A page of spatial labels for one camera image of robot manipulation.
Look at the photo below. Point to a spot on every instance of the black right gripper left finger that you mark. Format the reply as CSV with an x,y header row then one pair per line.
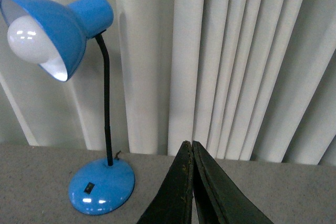
x,y
173,201

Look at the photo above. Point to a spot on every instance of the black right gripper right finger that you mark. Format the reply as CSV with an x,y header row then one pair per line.
x,y
217,198

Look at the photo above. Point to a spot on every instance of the white curtain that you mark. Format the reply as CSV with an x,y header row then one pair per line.
x,y
249,79

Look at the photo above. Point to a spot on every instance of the blue desk lamp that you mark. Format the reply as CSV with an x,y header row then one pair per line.
x,y
54,36

